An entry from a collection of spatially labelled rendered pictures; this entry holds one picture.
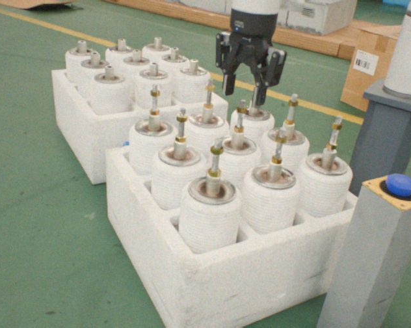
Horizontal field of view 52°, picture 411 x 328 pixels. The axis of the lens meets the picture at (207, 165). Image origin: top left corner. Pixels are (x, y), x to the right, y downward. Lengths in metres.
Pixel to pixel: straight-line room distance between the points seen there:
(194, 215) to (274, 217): 0.14
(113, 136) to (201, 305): 0.53
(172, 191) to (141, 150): 0.13
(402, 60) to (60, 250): 0.84
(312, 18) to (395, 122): 1.72
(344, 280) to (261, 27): 0.41
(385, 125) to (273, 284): 0.50
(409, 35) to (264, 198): 0.54
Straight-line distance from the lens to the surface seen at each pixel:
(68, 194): 1.09
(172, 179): 0.71
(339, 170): 0.77
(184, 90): 1.16
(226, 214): 0.63
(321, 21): 2.70
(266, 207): 0.69
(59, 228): 0.99
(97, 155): 1.08
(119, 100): 1.07
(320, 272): 0.83
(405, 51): 1.06
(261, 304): 0.78
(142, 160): 0.82
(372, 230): 0.64
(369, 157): 1.12
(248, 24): 0.69
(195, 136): 0.85
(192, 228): 0.65
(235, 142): 0.78
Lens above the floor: 0.61
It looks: 30 degrees down
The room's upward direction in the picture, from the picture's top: 6 degrees clockwise
